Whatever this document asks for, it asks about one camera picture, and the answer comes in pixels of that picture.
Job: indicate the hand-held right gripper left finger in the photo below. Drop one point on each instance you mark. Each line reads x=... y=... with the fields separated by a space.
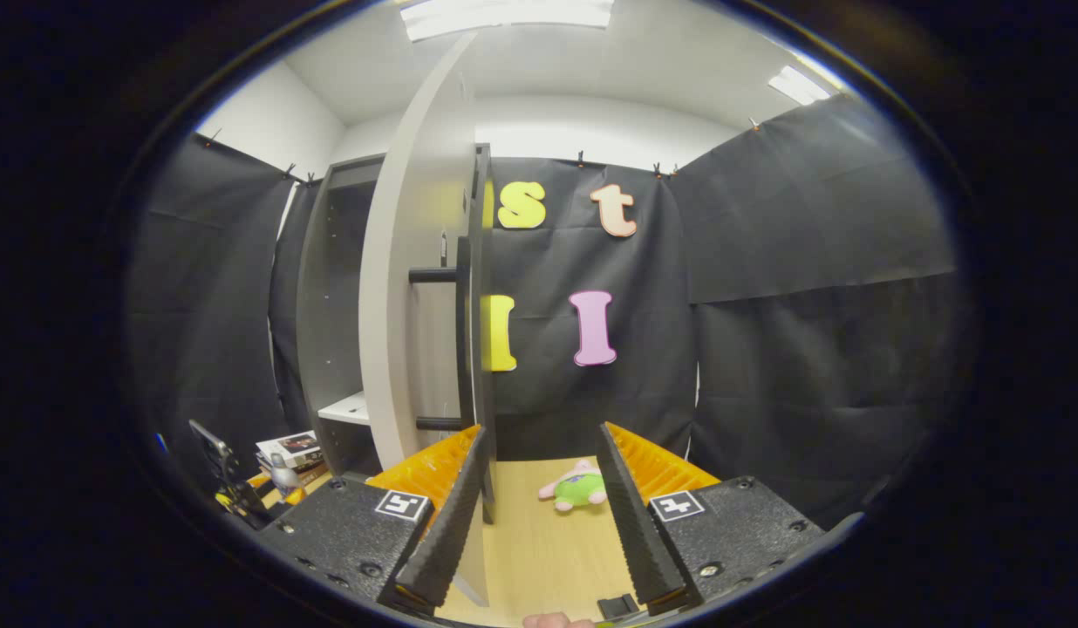
x=452 y=523

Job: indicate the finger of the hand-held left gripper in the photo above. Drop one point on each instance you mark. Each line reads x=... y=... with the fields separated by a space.
x=295 y=497
x=260 y=480

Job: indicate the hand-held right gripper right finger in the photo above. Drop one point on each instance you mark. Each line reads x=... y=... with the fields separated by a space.
x=635 y=523

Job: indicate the grey bottle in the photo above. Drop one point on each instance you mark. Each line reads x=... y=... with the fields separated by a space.
x=285 y=475

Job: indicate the dark grey cabinet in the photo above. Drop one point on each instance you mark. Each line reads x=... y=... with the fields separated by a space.
x=338 y=305

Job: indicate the light grey cabinet door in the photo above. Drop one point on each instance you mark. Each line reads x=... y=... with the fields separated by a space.
x=391 y=305

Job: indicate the white cabinet shelf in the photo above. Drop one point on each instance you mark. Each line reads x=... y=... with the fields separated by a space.
x=351 y=410

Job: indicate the brown book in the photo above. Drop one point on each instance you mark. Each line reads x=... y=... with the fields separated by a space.
x=314 y=475

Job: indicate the dark book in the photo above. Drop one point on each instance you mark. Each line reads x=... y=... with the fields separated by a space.
x=308 y=464

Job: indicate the white covered book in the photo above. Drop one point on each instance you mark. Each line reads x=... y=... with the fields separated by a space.
x=288 y=447

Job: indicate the pink and green plush toy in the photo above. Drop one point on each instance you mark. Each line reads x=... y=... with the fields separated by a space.
x=578 y=488

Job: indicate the black backdrop cloth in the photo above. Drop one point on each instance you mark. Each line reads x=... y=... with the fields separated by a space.
x=809 y=349

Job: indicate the ceiling light panel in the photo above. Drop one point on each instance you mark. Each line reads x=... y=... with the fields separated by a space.
x=504 y=17
x=799 y=85

